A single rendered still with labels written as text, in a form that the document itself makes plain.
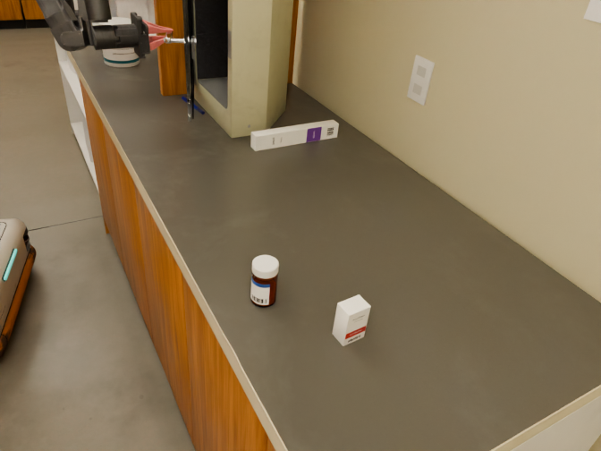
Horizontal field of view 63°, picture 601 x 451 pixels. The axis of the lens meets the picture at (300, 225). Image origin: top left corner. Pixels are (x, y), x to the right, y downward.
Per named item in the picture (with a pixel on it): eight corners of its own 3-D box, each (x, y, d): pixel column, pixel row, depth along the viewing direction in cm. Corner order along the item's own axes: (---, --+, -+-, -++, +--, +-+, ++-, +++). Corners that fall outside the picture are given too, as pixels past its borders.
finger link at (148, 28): (176, 24, 128) (139, 26, 124) (178, 52, 132) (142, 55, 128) (168, 18, 133) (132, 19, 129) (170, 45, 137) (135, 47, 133)
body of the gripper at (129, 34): (144, 17, 124) (114, 19, 120) (148, 58, 129) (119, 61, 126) (137, 11, 128) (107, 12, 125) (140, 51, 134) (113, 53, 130)
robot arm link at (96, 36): (89, 49, 126) (93, 50, 122) (83, 21, 123) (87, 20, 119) (117, 47, 129) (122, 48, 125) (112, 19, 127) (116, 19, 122)
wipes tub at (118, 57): (135, 55, 195) (131, 15, 187) (144, 66, 186) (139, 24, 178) (100, 58, 190) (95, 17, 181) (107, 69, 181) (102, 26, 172)
